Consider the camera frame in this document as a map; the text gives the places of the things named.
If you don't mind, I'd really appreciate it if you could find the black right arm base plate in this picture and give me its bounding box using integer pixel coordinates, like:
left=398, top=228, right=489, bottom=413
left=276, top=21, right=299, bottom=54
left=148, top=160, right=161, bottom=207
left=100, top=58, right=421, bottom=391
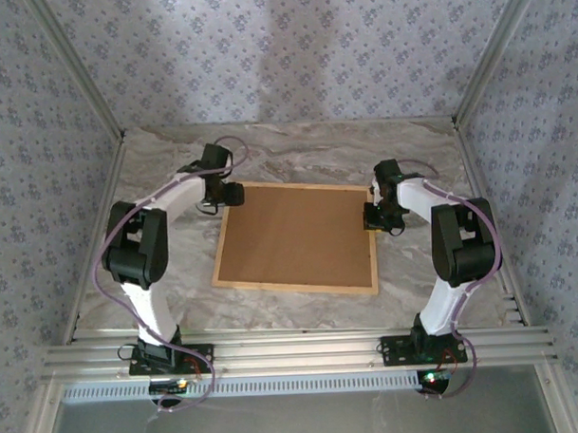
left=379, top=332, right=469, bottom=368

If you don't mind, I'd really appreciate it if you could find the small controller board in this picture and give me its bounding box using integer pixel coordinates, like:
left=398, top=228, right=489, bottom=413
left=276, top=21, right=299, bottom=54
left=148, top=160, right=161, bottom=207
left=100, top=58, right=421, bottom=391
left=148, top=379, right=190, bottom=396
left=416, top=367, right=454, bottom=396

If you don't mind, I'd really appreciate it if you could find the brown backing board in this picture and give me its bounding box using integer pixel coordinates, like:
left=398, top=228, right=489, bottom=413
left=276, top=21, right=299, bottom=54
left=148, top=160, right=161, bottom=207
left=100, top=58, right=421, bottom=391
left=214, top=181, right=374, bottom=295

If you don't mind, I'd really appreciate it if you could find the aluminium mounting rail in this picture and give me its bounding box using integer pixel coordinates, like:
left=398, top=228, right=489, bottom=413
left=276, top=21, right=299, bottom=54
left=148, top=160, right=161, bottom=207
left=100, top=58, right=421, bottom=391
left=39, top=318, right=560, bottom=384

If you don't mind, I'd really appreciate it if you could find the light wooden picture frame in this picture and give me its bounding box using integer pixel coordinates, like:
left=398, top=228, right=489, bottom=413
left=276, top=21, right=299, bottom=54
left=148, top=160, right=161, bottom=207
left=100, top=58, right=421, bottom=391
left=207, top=176, right=380, bottom=302

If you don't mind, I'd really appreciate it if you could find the grey slotted cable duct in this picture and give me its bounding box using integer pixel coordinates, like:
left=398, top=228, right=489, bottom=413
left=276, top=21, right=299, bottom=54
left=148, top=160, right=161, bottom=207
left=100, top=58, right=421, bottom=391
left=62, top=371, right=422, bottom=405

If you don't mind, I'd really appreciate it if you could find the aluminium corner post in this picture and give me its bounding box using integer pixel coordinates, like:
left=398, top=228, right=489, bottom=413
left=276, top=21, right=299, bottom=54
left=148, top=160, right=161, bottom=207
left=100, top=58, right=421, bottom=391
left=27, top=0, right=127, bottom=143
left=447, top=0, right=548, bottom=126

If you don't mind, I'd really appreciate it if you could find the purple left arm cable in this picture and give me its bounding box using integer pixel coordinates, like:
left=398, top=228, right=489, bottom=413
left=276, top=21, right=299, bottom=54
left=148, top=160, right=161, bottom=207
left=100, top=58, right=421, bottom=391
left=87, top=134, right=259, bottom=417

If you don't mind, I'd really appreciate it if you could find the grey metal panel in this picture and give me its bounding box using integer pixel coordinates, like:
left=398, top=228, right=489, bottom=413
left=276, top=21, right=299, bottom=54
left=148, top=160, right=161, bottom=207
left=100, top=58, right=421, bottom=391
left=46, top=382, right=559, bottom=433

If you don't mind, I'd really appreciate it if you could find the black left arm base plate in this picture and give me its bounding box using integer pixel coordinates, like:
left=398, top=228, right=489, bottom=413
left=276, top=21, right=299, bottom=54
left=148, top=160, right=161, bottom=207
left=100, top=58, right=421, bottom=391
left=127, top=342, right=215, bottom=377

